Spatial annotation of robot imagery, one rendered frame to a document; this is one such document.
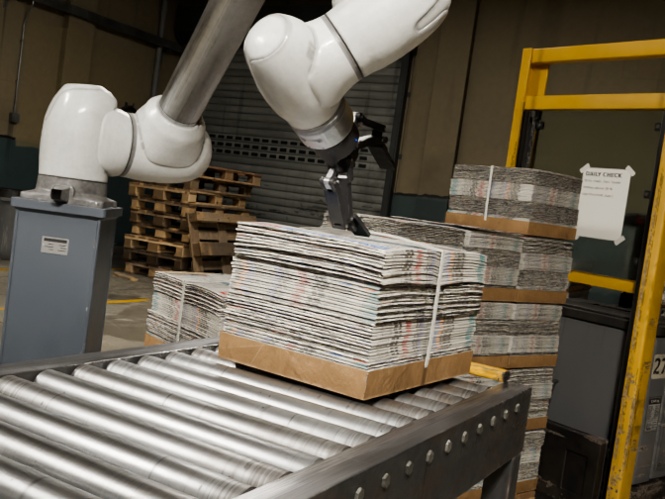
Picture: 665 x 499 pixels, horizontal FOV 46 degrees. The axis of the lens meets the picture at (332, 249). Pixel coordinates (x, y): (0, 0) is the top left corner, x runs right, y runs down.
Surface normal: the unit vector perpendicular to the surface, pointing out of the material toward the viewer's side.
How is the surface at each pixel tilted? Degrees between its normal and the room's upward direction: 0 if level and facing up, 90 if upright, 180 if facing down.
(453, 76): 90
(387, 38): 114
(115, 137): 87
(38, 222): 90
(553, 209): 90
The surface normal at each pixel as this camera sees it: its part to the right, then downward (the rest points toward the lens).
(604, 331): -0.77, -0.07
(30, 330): 0.07, 0.07
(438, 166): -0.50, -0.02
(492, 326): 0.63, 0.12
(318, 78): 0.45, 0.59
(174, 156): 0.30, 0.76
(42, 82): 0.86, 0.15
